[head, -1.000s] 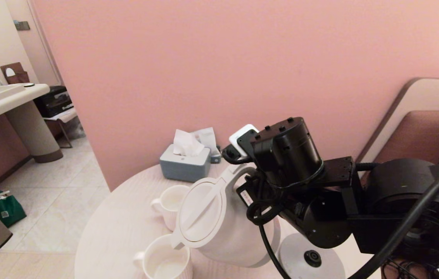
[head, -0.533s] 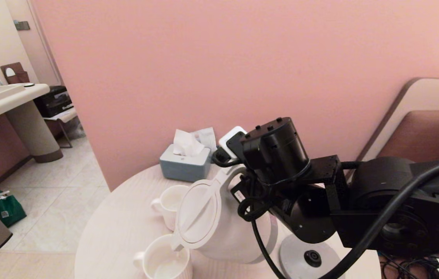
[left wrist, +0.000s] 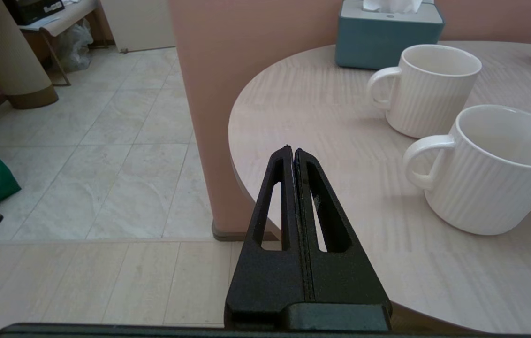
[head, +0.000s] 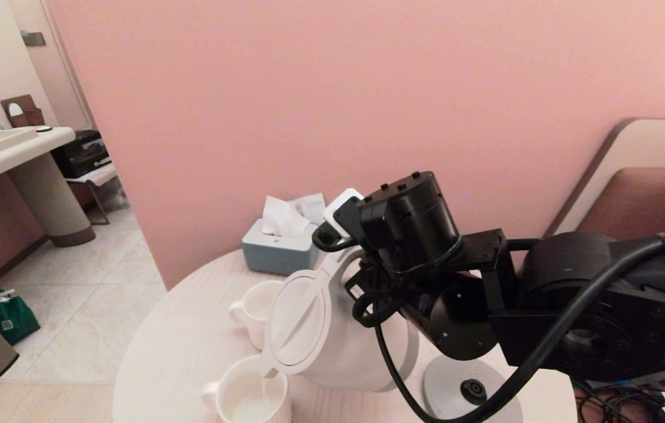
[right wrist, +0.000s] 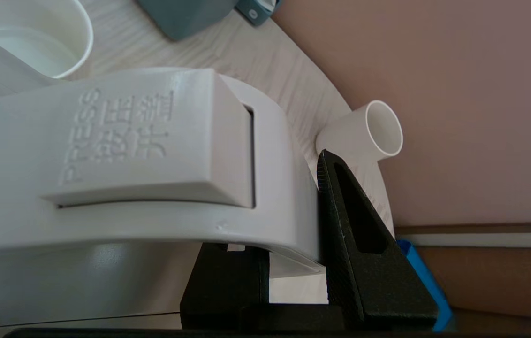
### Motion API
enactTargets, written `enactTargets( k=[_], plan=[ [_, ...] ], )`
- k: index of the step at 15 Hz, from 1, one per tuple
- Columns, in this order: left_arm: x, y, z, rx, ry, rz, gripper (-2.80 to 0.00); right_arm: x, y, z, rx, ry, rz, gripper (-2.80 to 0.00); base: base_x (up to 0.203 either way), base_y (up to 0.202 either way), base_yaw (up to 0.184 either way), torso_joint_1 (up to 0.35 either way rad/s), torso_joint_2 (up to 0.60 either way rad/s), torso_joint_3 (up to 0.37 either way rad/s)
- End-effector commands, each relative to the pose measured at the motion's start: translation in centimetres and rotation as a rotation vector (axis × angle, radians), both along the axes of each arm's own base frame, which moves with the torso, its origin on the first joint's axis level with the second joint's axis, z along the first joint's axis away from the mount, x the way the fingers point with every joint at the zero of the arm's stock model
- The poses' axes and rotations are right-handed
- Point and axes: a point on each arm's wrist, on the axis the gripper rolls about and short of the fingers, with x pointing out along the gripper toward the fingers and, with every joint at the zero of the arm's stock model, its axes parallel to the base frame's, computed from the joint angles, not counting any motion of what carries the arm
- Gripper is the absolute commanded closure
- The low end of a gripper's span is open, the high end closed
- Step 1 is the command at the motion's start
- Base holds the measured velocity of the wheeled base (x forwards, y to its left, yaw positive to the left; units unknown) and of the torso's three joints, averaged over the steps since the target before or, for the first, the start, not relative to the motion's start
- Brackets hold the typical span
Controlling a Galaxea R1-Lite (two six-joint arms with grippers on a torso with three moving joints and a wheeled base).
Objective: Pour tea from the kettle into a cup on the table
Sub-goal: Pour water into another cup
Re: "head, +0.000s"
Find white ribbed mug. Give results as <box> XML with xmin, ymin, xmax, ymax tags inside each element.
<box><xmin>201</xmin><ymin>355</ymin><xmax>293</xmax><ymax>423</ymax></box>
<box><xmin>229</xmin><ymin>280</ymin><xmax>283</xmax><ymax>350</ymax></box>

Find luggage bench with metal legs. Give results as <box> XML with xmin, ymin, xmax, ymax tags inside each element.
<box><xmin>65</xmin><ymin>162</ymin><xmax>119</xmax><ymax>225</ymax></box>

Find white paper tissue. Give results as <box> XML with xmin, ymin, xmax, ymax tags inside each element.
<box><xmin>261</xmin><ymin>196</ymin><xmax>311</xmax><ymax>239</ymax></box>

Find beige sink pedestal column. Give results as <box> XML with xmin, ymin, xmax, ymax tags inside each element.
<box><xmin>8</xmin><ymin>154</ymin><xmax>97</xmax><ymax>248</ymax></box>

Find brown tissue holder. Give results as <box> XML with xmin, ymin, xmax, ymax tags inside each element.
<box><xmin>1</xmin><ymin>94</ymin><xmax>46</xmax><ymax>129</ymax></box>

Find black box appliance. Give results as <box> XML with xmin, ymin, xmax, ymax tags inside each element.
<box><xmin>51</xmin><ymin>129</ymin><xmax>113</xmax><ymax>179</ymax></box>

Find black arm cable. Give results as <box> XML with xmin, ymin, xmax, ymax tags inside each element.
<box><xmin>353</xmin><ymin>214</ymin><xmax>665</xmax><ymax>423</ymax></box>

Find black floor cables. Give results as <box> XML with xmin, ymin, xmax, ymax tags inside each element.
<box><xmin>573</xmin><ymin>379</ymin><xmax>665</xmax><ymax>423</ymax></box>

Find cream door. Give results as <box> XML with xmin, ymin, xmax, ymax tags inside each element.
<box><xmin>8</xmin><ymin>0</ymin><xmax>95</xmax><ymax>133</ymax></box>

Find green shopping bag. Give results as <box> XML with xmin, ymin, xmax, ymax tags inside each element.
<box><xmin>0</xmin><ymin>289</ymin><xmax>41</xmax><ymax>346</ymax></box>

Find grey round kettle base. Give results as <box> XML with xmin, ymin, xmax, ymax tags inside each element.
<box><xmin>422</xmin><ymin>354</ymin><xmax>524</xmax><ymax>421</ymax></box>

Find brown and cream padded sofa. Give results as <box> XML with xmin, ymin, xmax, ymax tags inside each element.
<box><xmin>544</xmin><ymin>117</ymin><xmax>665</xmax><ymax>241</ymax></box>

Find white electric kettle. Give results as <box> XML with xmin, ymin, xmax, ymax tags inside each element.
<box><xmin>264</xmin><ymin>244</ymin><xmax>421</xmax><ymax>393</ymax></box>

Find teal tissue box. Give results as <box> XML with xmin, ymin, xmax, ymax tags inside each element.
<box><xmin>241</xmin><ymin>219</ymin><xmax>320</xmax><ymax>277</ymax></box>

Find clear plastic bag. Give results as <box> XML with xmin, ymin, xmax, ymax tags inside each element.
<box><xmin>100</xmin><ymin>175</ymin><xmax>130</xmax><ymax>212</ymax></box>

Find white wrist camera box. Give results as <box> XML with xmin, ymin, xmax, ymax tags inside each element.
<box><xmin>323</xmin><ymin>188</ymin><xmax>364</xmax><ymax>237</ymax></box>

